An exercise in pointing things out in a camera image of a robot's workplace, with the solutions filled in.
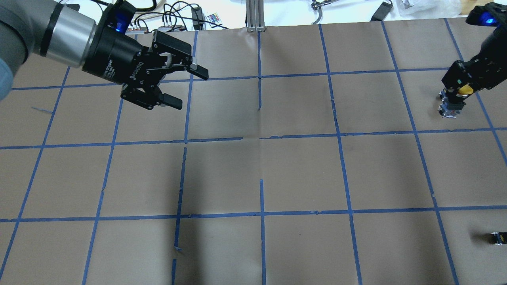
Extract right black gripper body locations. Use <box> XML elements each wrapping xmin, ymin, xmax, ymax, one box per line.
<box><xmin>463</xmin><ymin>26</ymin><xmax>506</xmax><ymax>93</ymax></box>

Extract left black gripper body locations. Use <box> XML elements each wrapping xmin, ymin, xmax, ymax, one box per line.
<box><xmin>82</xmin><ymin>18</ymin><xmax>187</xmax><ymax>110</ymax></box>

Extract yellow push button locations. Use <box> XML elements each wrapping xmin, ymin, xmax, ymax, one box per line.
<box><xmin>437</xmin><ymin>84</ymin><xmax>475</xmax><ymax>118</ymax></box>

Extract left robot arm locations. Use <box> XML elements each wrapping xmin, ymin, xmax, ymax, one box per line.
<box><xmin>0</xmin><ymin>0</ymin><xmax>209</xmax><ymax>110</ymax></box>

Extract small remote control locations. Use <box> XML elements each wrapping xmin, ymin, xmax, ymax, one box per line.
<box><xmin>206</xmin><ymin>13</ymin><xmax>223</xmax><ymax>27</ymax></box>

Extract clear plastic bag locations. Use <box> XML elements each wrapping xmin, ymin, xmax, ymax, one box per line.
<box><xmin>397</xmin><ymin>0</ymin><xmax>462</xmax><ymax>18</ymax></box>

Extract black power adapter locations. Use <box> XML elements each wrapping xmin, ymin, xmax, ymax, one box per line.
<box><xmin>370</xmin><ymin>0</ymin><xmax>393</xmax><ymax>22</ymax></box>

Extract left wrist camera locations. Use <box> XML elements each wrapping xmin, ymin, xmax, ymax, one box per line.
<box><xmin>101</xmin><ymin>0</ymin><xmax>136</xmax><ymax>34</ymax></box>

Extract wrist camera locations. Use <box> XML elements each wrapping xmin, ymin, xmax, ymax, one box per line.
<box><xmin>465</xmin><ymin>2</ymin><xmax>507</xmax><ymax>27</ymax></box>
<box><xmin>101</xmin><ymin>0</ymin><xmax>136</xmax><ymax>34</ymax></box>

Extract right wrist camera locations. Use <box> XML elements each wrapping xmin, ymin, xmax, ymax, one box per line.
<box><xmin>465</xmin><ymin>2</ymin><xmax>507</xmax><ymax>27</ymax></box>

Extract aluminium frame post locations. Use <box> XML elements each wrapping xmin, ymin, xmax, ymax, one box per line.
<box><xmin>246</xmin><ymin>0</ymin><xmax>266</xmax><ymax>32</ymax></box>

